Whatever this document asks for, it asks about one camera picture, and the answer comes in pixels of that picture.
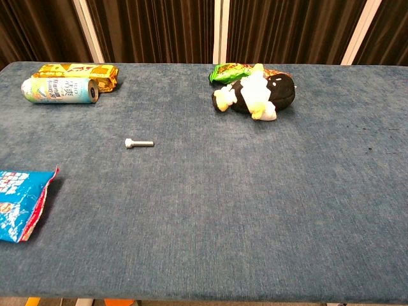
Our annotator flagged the white partition post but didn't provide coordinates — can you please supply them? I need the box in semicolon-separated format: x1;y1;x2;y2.
340;0;383;66
212;0;230;64
72;0;106;64

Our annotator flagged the light blue drink can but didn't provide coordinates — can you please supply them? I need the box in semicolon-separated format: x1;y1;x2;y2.
20;77;99;105

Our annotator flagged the silver metal bolt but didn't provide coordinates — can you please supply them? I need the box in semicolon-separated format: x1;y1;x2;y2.
124;138;155;150

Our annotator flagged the green snack bag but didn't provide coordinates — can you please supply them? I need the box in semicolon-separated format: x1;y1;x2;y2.
208;62;293;85

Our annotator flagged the blue fabric table cover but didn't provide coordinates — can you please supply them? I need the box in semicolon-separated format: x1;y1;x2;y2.
0;61;408;303

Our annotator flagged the black white plush toy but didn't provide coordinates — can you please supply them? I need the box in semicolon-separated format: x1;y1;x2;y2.
212;63;296;121

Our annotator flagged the brown pleated curtain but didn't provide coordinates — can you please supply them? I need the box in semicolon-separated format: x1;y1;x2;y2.
354;0;408;67
0;0;95;70
226;0;368;65
86;0;216;64

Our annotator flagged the blue snack bag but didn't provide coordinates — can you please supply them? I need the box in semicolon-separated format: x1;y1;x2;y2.
0;165;61;244

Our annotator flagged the gold foil snack package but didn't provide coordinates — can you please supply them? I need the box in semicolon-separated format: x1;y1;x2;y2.
31;63;120;94

